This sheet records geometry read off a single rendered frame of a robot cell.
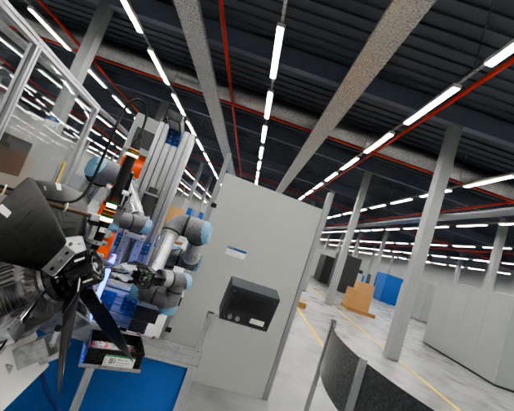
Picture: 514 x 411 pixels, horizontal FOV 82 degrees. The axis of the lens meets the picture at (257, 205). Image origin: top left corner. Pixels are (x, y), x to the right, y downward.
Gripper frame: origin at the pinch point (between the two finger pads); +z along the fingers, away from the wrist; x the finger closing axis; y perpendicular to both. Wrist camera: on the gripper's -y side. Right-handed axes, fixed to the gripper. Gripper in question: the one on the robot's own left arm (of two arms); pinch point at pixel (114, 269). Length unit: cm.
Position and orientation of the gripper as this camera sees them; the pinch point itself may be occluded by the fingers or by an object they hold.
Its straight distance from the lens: 132.0
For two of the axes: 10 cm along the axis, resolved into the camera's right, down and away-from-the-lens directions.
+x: -4.0, 9.2, -0.3
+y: 6.7, 2.7, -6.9
